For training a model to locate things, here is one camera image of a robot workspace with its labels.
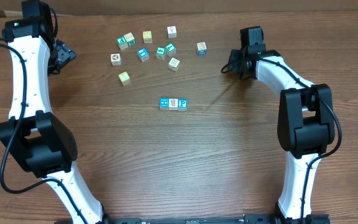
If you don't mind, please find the white block blue side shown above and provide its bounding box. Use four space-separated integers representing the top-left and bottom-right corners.
196 42 207 55

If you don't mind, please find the blue picture block left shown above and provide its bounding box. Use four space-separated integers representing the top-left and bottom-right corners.
137 48 149 62

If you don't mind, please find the white patterned block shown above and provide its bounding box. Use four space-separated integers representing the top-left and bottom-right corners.
168 98 178 111
168 57 180 72

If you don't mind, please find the yellow block top row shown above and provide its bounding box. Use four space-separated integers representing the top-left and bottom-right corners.
142 30 153 44

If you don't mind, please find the yellow block lower left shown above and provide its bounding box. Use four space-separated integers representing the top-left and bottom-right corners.
119 72 131 86

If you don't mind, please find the green letter block far left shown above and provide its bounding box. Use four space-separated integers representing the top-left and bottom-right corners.
116 36 129 50

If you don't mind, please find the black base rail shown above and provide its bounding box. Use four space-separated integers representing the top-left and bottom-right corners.
99 215 281 224

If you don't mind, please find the cardboard panel at back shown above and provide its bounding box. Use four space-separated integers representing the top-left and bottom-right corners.
0 0 358 18

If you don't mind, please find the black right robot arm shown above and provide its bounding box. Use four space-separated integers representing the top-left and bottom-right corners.
221 26 342 223

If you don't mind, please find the white block red circle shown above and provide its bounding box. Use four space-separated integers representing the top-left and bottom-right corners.
110 54 122 66

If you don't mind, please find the blue letter P block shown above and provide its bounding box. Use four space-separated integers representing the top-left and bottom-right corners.
178 99 188 111

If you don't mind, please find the white block top right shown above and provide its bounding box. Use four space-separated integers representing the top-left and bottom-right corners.
167 26 177 39

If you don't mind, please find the green number four block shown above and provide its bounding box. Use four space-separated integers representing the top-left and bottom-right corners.
156 47 166 60

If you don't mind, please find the green letter L block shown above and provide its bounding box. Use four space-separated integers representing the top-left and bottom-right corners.
165 42 177 57

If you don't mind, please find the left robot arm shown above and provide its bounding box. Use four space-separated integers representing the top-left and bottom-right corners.
0 1 109 223

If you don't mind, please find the blue arrows block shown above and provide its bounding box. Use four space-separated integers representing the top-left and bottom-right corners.
159 98 169 110

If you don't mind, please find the white block dark green side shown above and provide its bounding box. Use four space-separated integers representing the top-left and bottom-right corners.
124 32 136 47

